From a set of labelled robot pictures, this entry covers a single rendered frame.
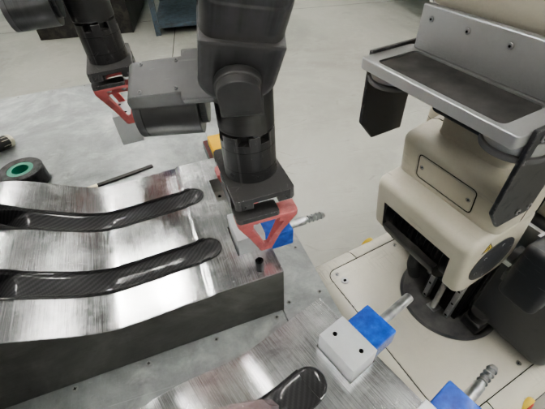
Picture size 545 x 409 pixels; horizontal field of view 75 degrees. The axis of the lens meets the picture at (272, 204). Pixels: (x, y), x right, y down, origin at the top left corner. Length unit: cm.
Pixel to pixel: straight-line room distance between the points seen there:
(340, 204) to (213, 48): 161
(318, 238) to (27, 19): 134
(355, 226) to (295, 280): 120
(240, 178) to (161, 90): 12
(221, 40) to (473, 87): 36
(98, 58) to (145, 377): 44
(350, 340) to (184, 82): 30
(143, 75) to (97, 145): 58
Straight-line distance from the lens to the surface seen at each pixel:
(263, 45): 25
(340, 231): 169
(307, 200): 183
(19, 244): 53
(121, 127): 65
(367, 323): 44
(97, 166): 83
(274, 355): 43
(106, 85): 60
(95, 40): 60
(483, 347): 119
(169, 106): 34
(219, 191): 59
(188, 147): 82
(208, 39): 25
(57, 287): 49
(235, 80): 26
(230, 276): 44
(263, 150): 36
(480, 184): 63
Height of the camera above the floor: 125
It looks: 44 degrees down
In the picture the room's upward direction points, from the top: 2 degrees counter-clockwise
